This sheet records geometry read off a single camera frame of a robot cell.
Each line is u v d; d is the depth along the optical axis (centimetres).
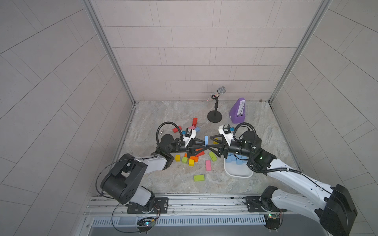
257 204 68
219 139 67
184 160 84
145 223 65
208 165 85
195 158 86
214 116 108
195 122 104
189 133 63
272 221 69
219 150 61
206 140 65
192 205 72
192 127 99
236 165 83
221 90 85
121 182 42
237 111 99
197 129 99
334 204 38
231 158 64
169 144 61
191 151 66
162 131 98
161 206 71
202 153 69
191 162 84
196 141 72
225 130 59
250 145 53
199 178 79
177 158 84
